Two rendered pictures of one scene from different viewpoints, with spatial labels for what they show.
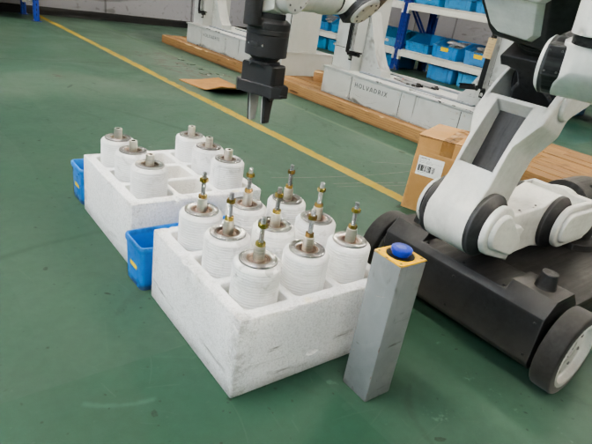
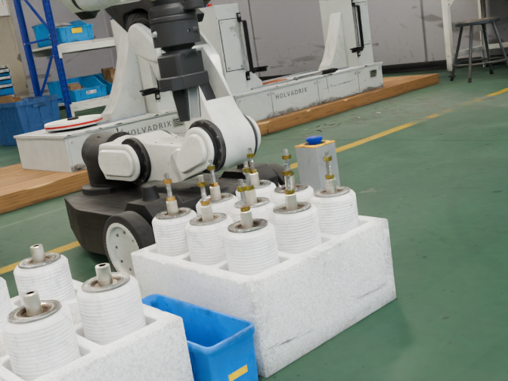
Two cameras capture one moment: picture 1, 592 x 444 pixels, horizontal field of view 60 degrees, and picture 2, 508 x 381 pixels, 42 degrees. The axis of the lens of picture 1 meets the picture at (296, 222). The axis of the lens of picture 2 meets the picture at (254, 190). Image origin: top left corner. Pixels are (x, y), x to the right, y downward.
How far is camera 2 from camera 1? 173 cm
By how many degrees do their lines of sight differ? 85
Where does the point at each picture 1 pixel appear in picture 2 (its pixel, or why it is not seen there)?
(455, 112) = not seen: outside the picture
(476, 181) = (227, 106)
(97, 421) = (481, 334)
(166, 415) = (441, 313)
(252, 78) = (191, 70)
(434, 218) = (234, 146)
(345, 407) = not seen: hidden behind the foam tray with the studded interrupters
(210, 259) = (317, 230)
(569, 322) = (278, 168)
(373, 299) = not seen: hidden behind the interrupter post
